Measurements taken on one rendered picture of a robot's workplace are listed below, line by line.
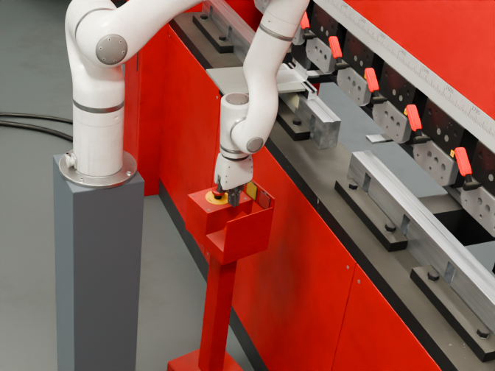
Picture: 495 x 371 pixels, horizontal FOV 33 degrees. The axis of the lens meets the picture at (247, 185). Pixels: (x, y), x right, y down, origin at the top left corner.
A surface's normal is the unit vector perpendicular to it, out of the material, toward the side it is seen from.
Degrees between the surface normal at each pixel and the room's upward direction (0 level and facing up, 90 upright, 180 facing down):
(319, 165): 0
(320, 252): 90
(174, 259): 0
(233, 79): 0
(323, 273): 90
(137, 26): 75
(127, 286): 90
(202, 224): 90
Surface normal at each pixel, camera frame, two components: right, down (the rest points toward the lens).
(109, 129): 0.53, 0.51
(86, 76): -0.07, -0.43
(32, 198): 0.11, -0.83
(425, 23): -0.92, 0.12
